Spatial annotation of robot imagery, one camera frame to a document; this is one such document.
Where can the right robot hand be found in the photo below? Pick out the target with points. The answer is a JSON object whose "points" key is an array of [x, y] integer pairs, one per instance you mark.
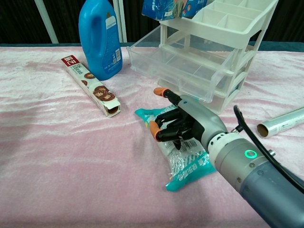
{"points": [[202, 118]]}

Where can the clear plastic drawer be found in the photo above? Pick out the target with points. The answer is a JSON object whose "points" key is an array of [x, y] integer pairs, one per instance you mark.
{"points": [[180, 66], [229, 83]]}

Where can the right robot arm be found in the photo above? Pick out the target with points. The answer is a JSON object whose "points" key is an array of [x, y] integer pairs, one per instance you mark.
{"points": [[256, 180]]}

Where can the white plastic drawer unit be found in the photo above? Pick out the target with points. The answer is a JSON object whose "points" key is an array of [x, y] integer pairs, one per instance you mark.
{"points": [[228, 26]]}

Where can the long cookie print box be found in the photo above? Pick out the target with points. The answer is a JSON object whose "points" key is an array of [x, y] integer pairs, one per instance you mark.
{"points": [[91, 83]]}

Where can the teal plastic snack package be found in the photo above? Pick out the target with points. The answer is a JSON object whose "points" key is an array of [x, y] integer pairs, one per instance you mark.
{"points": [[187, 166]]}

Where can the clear film roll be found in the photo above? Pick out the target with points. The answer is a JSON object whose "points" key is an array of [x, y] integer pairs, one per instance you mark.
{"points": [[280, 124]]}

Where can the blue printed packet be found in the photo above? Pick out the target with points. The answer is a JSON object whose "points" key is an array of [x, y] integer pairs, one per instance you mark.
{"points": [[164, 9]]}

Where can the blue detergent bottle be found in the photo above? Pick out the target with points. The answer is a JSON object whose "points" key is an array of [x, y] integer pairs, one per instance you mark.
{"points": [[99, 47]]}

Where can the pink velvet tablecloth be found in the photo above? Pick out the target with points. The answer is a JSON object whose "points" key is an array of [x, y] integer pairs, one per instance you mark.
{"points": [[71, 166]]}

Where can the white frame post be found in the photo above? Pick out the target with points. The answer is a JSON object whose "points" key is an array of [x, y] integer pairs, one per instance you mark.
{"points": [[46, 21], [120, 21]]}

